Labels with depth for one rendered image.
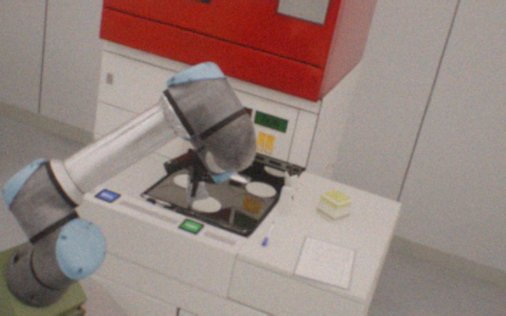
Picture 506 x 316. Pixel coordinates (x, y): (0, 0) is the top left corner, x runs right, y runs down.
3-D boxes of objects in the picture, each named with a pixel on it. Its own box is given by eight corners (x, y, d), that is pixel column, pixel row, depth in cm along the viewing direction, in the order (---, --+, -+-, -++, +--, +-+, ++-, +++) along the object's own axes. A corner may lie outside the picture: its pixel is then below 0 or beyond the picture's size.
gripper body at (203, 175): (218, 186, 199) (225, 149, 194) (189, 184, 196) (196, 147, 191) (213, 175, 205) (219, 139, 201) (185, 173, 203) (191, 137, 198)
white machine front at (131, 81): (97, 137, 256) (108, 36, 240) (297, 204, 236) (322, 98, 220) (92, 139, 253) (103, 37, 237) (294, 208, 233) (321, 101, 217)
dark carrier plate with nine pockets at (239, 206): (192, 159, 236) (193, 157, 236) (284, 190, 228) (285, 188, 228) (146, 195, 206) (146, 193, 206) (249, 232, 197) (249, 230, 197)
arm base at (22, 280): (19, 316, 146) (39, 305, 140) (-4, 253, 149) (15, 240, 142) (75, 295, 158) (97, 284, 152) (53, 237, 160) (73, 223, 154)
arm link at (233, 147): (278, 154, 141) (243, 167, 189) (251, 110, 140) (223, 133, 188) (232, 183, 138) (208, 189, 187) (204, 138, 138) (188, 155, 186)
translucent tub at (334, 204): (330, 207, 206) (336, 188, 204) (349, 219, 202) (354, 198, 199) (314, 212, 201) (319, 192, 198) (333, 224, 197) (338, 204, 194)
